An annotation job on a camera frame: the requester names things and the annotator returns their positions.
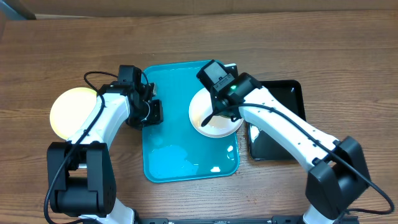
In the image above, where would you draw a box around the white plate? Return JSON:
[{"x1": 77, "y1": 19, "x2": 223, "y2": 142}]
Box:
[{"x1": 188, "y1": 87, "x2": 245, "y2": 139}]

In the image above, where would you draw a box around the black tray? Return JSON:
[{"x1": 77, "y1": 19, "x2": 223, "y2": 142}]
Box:
[{"x1": 248, "y1": 80, "x2": 306, "y2": 161}]

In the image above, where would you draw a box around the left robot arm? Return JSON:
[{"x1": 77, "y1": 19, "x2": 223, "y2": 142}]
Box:
[{"x1": 44, "y1": 65, "x2": 163, "y2": 224}]

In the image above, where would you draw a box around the teal plastic tray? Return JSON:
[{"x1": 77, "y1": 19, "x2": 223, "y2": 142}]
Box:
[{"x1": 142, "y1": 60, "x2": 240, "y2": 183}]

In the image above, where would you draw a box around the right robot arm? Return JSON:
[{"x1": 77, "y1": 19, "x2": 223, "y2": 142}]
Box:
[{"x1": 197, "y1": 60, "x2": 370, "y2": 223}]

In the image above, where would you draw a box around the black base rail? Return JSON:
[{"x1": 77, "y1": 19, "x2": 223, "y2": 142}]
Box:
[{"x1": 133, "y1": 215, "x2": 305, "y2": 224}]

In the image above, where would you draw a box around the yellow plate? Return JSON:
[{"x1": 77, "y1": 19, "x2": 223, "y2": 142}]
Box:
[{"x1": 49, "y1": 87, "x2": 97, "y2": 139}]

